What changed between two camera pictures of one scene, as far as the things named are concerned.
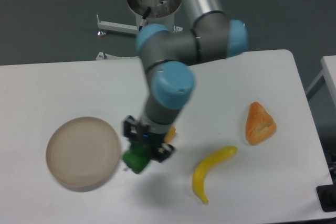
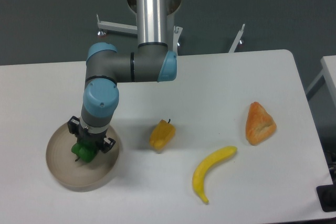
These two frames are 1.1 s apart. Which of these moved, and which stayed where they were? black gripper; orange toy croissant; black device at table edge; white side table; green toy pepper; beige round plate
Moved: green toy pepper; black gripper
Stayed: black device at table edge; white side table; orange toy croissant; beige round plate
